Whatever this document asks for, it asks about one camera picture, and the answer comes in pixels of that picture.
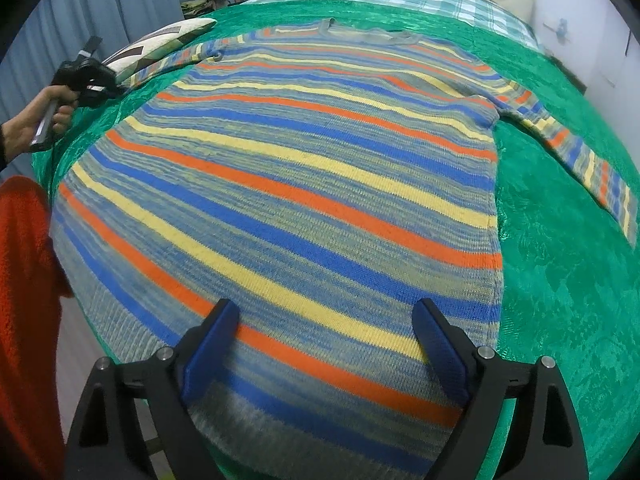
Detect striped knit sweater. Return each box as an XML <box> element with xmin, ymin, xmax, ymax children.
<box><xmin>50</xmin><ymin>18</ymin><xmax>638</xmax><ymax>478</ymax></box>

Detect red knit cloth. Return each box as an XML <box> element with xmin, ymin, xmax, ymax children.
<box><xmin>0</xmin><ymin>176</ymin><xmax>76</xmax><ymax>480</ymax></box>

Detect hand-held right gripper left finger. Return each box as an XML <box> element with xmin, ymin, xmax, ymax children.
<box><xmin>64</xmin><ymin>298</ymin><xmax>241</xmax><ymax>480</ymax></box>

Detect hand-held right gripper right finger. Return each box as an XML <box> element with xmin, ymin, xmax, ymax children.
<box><xmin>411</xmin><ymin>298</ymin><xmax>590</xmax><ymax>480</ymax></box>

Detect green satin bedspread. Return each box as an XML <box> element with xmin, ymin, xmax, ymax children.
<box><xmin>30</xmin><ymin>0</ymin><xmax>640</xmax><ymax>480</ymax></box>

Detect patterned cushion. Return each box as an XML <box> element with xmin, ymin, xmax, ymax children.
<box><xmin>102</xmin><ymin>17</ymin><xmax>217</xmax><ymax>86</ymax></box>

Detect grey-blue curtain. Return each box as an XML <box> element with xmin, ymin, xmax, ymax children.
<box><xmin>0</xmin><ymin>0</ymin><xmax>201</xmax><ymax>131</ymax></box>

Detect blue wall fixture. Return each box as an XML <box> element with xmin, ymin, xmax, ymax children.
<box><xmin>547</xmin><ymin>17</ymin><xmax>574</xmax><ymax>44</ymax></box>

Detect person's left hand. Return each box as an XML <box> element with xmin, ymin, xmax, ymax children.
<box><xmin>0</xmin><ymin>85</ymin><xmax>79</xmax><ymax>163</ymax></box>

